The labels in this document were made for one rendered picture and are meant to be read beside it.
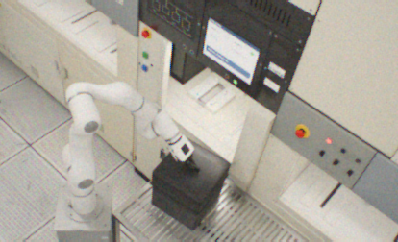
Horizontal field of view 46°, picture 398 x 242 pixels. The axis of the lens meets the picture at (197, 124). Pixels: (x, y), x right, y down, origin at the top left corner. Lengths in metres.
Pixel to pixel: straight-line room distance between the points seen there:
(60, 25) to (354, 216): 2.19
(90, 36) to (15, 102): 1.08
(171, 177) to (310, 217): 0.76
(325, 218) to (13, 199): 2.09
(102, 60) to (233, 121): 0.93
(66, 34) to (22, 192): 1.14
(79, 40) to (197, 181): 1.39
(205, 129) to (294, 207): 0.67
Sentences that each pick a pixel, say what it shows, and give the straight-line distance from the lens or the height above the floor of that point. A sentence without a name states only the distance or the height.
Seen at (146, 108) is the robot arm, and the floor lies 1.45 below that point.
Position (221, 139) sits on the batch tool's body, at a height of 0.87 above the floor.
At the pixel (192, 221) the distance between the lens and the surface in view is 2.42.
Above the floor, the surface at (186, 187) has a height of 1.06.
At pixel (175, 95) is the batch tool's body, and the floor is 0.87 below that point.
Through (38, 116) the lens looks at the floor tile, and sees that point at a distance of 3.94.
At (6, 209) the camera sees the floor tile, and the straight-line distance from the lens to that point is 3.50.
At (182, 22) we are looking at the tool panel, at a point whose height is 1.56.
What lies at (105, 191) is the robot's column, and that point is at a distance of 2.59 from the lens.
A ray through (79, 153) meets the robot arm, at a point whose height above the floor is 1.29.
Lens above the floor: 2.97
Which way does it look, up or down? 50 degrees down
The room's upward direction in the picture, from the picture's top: 11 degrees clockwise
